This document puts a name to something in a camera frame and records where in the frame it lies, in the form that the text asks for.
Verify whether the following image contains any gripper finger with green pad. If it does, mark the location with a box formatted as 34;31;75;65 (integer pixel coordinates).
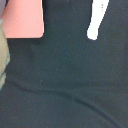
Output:
0;20;10;90

